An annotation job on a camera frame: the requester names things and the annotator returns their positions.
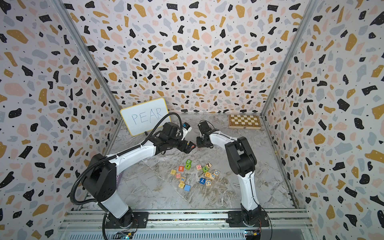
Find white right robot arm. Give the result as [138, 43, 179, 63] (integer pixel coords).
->
[197, 120, 262, 226]

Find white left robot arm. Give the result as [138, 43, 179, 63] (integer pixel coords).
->
[69, 113, 196, 228]

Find green letter N block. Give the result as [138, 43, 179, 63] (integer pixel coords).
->
[202, 166, 209, 173]

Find whiteboard with PEAR text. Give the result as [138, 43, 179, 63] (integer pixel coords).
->
[120, 98, 169, 136]

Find wooden folding chess board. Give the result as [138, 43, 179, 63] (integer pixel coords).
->
[229, 115, 262, 130]

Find yellow block near front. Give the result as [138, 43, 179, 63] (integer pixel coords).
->
[178, 182, 185, 189]

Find plain blue block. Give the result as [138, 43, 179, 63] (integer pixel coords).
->
[184, 185, 191, 192]

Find pink glitter bottle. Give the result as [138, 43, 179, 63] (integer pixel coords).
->
[116, 174, 121, 185]

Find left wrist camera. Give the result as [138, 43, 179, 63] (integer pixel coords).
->
[182, 122, 192, 136]

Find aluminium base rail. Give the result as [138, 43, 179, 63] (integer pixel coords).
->
[57, 209, 317, 240]

